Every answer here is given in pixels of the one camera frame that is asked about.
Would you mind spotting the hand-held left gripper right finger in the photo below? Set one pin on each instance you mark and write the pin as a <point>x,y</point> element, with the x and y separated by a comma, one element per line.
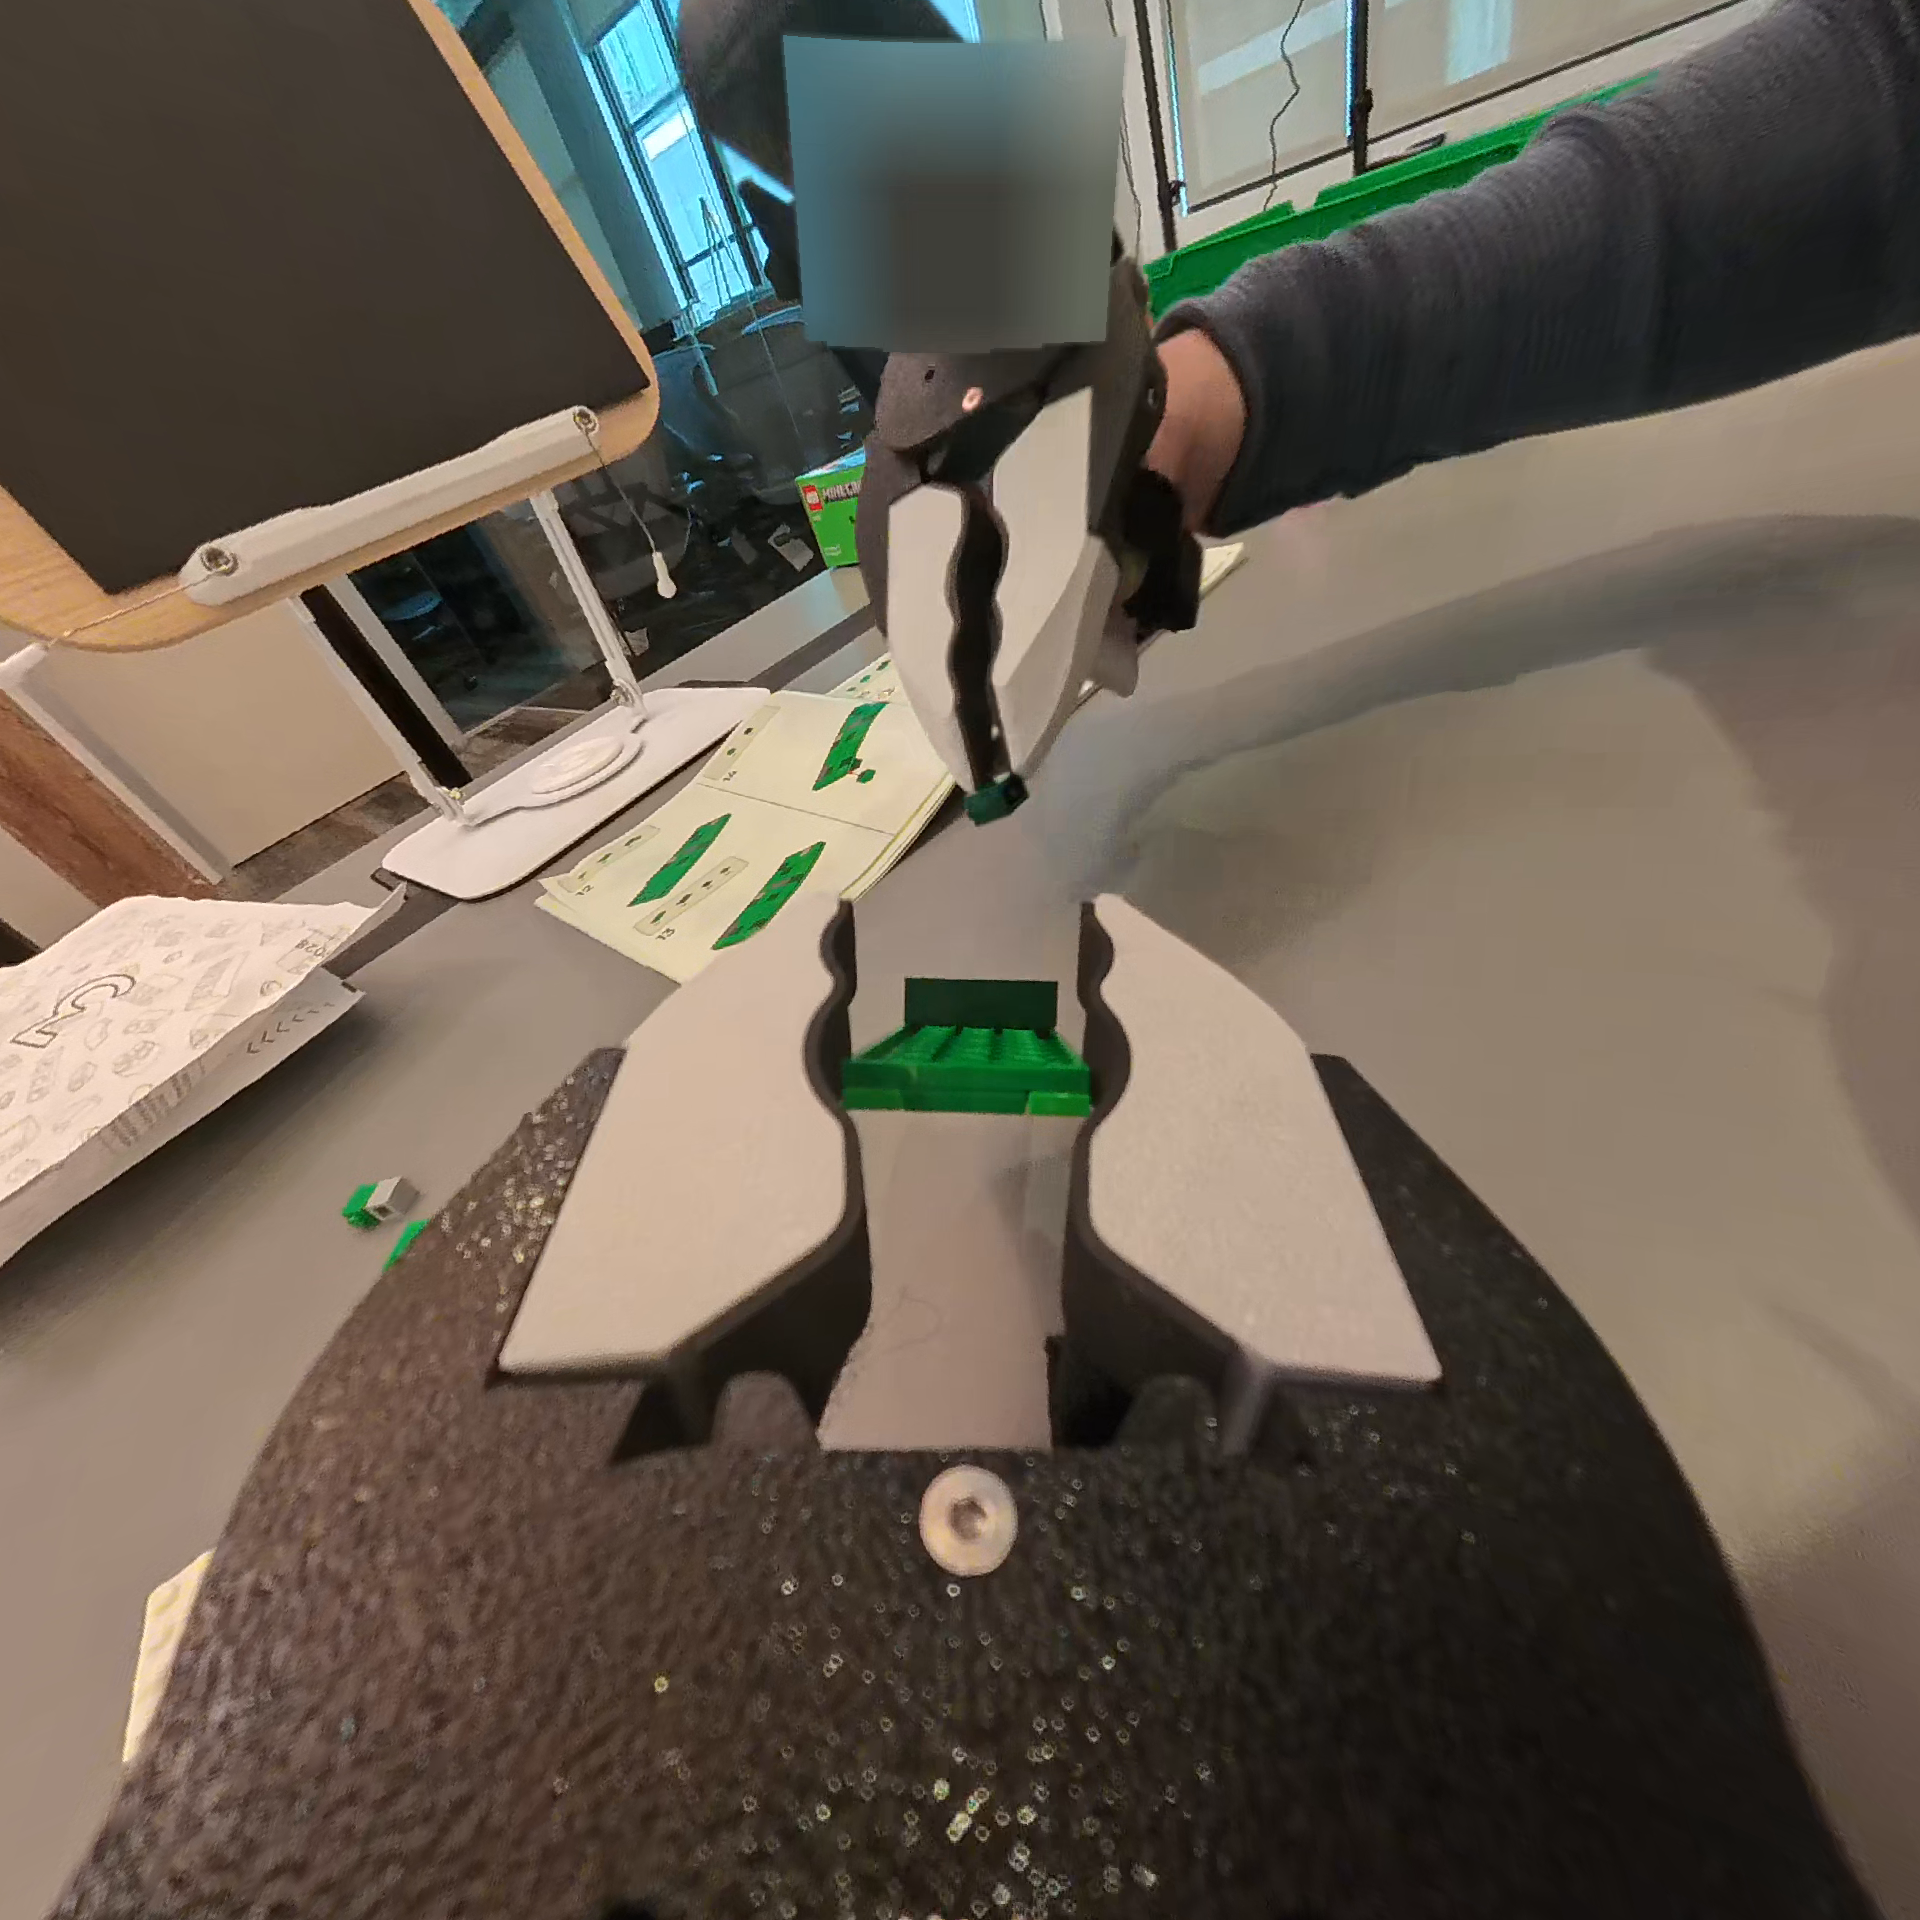
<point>1230,1172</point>

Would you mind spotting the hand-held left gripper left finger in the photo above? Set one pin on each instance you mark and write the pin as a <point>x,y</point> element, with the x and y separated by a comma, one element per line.
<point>674,1186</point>

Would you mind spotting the green toy box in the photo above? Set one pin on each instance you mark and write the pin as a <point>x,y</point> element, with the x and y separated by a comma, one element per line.
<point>834,514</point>

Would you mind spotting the white printed paper bag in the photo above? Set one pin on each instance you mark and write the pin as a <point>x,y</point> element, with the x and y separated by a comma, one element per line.
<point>141,1036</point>

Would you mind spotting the green and grey brick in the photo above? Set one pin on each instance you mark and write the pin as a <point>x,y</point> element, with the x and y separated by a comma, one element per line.
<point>381,1200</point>

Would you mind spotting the grey desk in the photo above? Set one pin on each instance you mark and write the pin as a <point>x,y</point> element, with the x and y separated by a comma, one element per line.
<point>1499,932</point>

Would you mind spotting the black tripod pole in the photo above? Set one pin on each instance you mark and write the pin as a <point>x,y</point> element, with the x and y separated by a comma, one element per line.
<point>1156,120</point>

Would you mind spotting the brick instruction booklet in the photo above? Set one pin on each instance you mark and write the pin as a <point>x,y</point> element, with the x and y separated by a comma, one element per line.
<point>750,839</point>

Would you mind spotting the person's right forearm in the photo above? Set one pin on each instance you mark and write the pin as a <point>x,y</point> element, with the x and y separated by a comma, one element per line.
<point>1530,284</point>

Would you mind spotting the green brick plate assembly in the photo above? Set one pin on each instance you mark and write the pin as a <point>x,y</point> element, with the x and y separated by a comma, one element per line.
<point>966,1060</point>

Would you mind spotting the pale paper sheet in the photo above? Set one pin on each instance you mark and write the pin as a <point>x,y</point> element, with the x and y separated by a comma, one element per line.
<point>164,1652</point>

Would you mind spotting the pale leaflet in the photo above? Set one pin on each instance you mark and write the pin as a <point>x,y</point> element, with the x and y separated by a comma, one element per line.
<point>1224,566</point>

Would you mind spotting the small dark green brick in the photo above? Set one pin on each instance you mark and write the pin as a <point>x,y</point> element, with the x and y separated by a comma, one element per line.
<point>997,800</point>

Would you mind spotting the green plastic crates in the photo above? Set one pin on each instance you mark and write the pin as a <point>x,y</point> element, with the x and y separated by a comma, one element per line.
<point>1348,203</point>

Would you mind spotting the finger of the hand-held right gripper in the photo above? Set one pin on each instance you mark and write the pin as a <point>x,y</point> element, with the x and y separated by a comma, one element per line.
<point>1050,586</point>
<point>926,629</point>

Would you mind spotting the black wooden-edged board stand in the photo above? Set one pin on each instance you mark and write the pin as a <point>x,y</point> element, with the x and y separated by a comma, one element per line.
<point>269,254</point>

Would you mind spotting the person's right hand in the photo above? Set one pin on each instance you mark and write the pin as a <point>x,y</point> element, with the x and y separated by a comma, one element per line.
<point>1201,422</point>

